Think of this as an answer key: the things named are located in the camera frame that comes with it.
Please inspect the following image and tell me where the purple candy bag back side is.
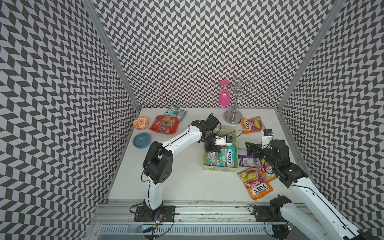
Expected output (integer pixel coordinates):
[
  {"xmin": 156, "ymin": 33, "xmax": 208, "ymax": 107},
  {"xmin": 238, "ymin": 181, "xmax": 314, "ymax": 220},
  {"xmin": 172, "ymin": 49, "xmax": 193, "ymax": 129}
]
[{"xmin": 238, "ymin": 148, "xmax": 262, "ymax": 167}]

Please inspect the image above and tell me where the teal Fox's mint candy bag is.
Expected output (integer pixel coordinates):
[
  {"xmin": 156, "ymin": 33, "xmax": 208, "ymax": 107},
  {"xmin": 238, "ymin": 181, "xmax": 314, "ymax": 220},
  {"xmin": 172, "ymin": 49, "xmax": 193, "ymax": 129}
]
[{"xmin": 207, "ymin": 146, "xmax": 236, "ymax": 168}]

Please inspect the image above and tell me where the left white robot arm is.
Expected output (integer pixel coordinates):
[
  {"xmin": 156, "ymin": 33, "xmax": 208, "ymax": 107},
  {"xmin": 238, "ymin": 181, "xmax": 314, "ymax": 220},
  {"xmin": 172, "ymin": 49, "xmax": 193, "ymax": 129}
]
[{"xmin": 142, "ymin": 114, "xmax": 220, "ymax": 212}]

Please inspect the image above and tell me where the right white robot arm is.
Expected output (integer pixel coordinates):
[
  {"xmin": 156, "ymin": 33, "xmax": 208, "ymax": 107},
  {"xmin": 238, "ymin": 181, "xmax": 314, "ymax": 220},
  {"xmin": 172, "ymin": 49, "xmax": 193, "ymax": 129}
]
[{"xmin": 246, "ymin": 140, "xmax": 377, "ymax": 240}]

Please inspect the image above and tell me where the green perforated plastic basket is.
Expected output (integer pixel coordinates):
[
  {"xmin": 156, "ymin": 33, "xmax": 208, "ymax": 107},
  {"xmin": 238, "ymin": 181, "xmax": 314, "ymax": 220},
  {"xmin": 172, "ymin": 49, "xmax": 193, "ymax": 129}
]
[{"xmin": 202, "ymin": 126, "xmax": 239, "ymax": 172}]

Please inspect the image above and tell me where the orange Fox's candy bag far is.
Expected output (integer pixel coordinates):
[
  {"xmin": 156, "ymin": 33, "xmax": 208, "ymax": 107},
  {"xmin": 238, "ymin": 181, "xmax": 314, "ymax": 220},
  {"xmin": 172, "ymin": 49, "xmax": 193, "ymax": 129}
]
[{"xmin": 241, "ymin": 116, "xmax": 265, "ymax": 134}]

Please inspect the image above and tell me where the orange fox's candy bag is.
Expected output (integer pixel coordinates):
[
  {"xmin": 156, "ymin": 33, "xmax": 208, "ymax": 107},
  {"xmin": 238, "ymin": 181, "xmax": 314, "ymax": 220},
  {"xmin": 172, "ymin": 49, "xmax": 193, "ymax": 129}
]
[
  {"xmin": 260, "ymin": 159, "xmax": 277, "ymax": 183},
  {"xmin": 241, "ymin": 116, "xmax": 265, "ymax": 134},
  {"xmin": 238, "ymin": 167, "xmax": 273, "ymax": 201}
]

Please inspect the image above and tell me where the orange Fox's candy bag middle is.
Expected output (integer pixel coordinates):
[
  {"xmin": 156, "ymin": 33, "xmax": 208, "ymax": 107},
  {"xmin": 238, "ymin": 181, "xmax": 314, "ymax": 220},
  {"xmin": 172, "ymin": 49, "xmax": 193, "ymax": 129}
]
[{"xmin": 260, "ymin": 159, "xmax": 277, "ymax": 183}]

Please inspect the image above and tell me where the orange Fox's candy bag near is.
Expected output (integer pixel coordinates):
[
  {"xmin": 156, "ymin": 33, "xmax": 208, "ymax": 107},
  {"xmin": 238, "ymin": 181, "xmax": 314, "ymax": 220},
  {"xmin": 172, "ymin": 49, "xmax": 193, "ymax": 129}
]
[{"xmin": 238, "ymin": 167, "xmax": 273, "ymax": 201}]

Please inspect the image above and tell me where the chrome glass holder stand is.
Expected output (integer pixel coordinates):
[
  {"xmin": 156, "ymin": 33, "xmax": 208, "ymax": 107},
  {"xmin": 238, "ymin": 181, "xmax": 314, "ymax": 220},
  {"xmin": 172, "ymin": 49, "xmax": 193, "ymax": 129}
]
[{"xmin": 224, "ymin": 77, "xmax": 246, "ymax": 126}]

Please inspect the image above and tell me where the pink plastic wine glass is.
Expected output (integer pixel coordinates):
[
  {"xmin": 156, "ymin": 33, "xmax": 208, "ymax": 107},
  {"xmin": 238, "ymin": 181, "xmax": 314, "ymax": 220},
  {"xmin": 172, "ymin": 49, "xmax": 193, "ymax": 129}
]
[{"xmin": 219, "ymin": 80, "xmax": 231, "ymax": 107}]

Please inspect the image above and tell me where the teal mint candy bag far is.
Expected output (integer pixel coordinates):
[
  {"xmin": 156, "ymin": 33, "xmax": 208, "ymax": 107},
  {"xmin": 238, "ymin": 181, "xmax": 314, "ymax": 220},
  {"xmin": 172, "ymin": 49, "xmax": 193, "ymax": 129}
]
[{"xmin": 164, "ymin": 106, "xmax": 187, "ymax": 122}]

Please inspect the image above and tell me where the red cocoaland candy bag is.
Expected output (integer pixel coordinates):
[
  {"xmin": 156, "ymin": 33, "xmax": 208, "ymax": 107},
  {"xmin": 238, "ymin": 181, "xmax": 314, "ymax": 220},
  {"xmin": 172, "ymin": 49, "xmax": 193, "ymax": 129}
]
[{"xmin": 150, "ymin": 115, "xmax": 180, "ymax": 135}]

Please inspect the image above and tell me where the blue small bowl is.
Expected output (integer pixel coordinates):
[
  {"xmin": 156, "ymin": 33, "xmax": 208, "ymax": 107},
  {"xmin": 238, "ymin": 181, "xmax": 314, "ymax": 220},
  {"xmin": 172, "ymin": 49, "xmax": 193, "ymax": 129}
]
[{"xmin": 133, "ymin": 133, "xmax": 152, "ymax": 149}]

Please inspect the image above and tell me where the orange patterned small bowl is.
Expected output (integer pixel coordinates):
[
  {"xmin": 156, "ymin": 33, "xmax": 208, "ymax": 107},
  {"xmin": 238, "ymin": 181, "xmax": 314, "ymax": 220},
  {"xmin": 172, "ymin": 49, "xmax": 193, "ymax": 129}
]
[{"xmin": 133, "ymin": 117, "xmax": 150, "ymax": 130}]

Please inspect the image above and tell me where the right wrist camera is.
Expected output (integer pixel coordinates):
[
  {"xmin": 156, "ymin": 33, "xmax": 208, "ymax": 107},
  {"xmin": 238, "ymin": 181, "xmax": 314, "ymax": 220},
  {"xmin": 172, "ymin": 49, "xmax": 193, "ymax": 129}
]
[{"xmin": 262, "ymin": 129, "xmax": 274, "ymax": 149}]

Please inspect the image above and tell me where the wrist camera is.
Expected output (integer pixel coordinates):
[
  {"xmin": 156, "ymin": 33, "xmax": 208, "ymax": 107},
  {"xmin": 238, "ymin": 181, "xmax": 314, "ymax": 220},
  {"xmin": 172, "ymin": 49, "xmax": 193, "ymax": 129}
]
[
  {"xmin": 215, "ymin": 135, "xmax": 233, "ymax": 146},
  {"xmin": 262, "ymin": 129, "xmax": 274, "ymax": 149}
]

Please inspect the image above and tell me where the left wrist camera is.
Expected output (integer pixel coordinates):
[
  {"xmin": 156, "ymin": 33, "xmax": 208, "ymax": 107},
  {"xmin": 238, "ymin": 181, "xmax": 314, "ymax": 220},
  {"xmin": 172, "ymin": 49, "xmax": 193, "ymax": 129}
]
[{"xmin": 215, "ymin": 135, "xmax": 233, "ymax": 146}]

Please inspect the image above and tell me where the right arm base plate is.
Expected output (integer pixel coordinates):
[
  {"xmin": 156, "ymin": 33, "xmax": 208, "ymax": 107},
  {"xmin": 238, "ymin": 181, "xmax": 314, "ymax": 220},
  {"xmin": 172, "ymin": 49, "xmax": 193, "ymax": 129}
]
[{"xmin": 252, "ymin": 206, "xmax": 285, "ymax": 223}]

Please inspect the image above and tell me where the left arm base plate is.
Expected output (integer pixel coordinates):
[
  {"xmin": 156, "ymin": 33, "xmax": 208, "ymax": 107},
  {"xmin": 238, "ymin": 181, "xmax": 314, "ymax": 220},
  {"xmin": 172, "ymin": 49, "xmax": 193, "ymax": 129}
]
[{"xmin": 134, "ymin": 206, "xmax": 176, "ymax": 223}]

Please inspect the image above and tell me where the aluminium front rail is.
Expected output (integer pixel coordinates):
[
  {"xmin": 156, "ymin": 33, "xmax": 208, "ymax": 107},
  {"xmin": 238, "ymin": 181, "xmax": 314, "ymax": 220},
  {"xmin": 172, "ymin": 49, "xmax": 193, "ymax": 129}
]
[{"xmin": 86, "ymin": 201, "xmax": 346, "ymax": 240}]

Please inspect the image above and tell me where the aluminium frame post right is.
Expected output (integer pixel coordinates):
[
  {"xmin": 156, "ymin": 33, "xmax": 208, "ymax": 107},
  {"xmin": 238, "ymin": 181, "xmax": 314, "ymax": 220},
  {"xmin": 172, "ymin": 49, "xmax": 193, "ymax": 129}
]
[{"xmin": 276, "ymin": 0, "xmax": 346, "ymax": 112}]

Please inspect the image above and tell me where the aluminium frame post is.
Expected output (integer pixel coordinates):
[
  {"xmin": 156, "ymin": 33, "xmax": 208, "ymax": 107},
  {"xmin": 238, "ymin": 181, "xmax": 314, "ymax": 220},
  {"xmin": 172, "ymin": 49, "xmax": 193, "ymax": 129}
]
[
  {"xmin": 276, "ymin": 0, "xmax": 346, "ymax": 112},
  {"xmin": 82, "ymin": 0, "xmax": 141, "ymax": 113}
]

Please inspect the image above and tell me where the aluminium frame post left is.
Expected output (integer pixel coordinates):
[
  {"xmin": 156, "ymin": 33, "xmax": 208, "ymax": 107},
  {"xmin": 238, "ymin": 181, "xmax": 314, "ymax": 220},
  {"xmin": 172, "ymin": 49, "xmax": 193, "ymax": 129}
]
[{"xmin": 82, "ymin": 0, "xmax": 141, "ymax": 113}]

